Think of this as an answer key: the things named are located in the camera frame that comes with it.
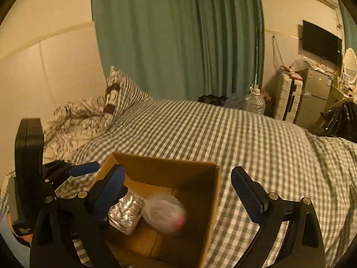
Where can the checked pillow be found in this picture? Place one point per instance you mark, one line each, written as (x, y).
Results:
(129, 94)

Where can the white suitcase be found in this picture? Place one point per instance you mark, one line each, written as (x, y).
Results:
(288, 93)

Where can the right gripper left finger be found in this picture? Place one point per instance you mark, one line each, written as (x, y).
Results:
(62, 221)

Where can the grey mini fridge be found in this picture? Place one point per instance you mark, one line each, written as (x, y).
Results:
(316, 89)

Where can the green curtain at right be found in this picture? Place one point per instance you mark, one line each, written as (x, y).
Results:
(350, 28)

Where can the clear round plastic container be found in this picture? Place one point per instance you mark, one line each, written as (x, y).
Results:
(164, 213)

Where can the large clear water bottle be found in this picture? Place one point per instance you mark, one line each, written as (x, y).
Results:
(254, 102)

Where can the brown white plush toy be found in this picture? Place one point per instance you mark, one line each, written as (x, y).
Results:
(112, 94)

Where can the silver foil packet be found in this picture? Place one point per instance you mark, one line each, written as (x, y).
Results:
(126, 213)

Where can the black bag on chair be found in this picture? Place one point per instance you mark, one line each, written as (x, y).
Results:
(339, 121)

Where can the black wall television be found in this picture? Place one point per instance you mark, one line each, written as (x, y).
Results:
(322, 43)

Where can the floral white blanket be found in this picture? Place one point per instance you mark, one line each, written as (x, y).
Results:
(75, 124)

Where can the white oval mirror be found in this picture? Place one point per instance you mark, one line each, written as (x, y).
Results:
(349, 66)

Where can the cardboard box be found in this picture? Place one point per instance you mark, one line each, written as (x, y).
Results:
(196, 184)

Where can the green curtain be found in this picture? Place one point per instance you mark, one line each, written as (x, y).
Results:
(350, 28)
(182, 49)

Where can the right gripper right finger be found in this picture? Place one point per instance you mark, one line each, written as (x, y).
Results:
(302, 245)

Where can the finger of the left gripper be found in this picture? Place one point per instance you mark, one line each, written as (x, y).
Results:
(84, 169)

